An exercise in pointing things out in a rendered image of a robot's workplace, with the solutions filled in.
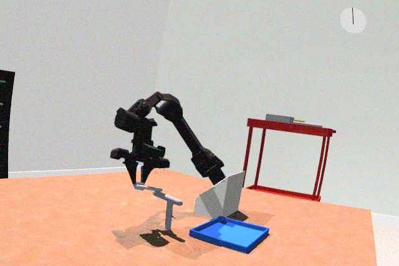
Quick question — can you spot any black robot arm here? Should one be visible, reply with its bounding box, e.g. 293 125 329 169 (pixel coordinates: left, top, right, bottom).
114 92 226 186

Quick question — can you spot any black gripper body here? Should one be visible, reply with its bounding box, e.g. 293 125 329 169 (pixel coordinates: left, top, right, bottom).
110 135 170 169

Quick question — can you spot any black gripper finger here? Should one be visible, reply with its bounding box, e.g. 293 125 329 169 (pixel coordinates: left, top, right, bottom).
140 165 157 183
123 161 138 184

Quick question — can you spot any grey cylindrical bar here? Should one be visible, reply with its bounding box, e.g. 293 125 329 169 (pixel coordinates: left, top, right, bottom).
153 191 183 230

